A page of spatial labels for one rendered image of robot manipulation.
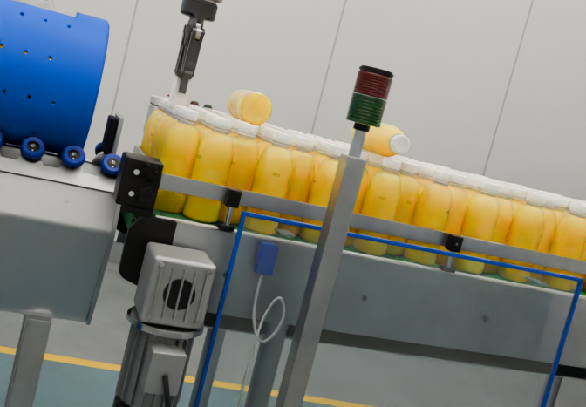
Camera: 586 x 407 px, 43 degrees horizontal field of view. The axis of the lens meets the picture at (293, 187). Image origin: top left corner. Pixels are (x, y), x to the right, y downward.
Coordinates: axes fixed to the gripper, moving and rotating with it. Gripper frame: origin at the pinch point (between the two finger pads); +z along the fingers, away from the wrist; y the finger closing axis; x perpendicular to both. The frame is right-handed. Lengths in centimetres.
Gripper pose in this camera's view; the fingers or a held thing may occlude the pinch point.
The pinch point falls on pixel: (179, 93)
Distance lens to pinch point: 162.5
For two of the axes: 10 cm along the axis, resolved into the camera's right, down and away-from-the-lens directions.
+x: 9.2, 2.0, 3.3
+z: -2.5, 9.6, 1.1
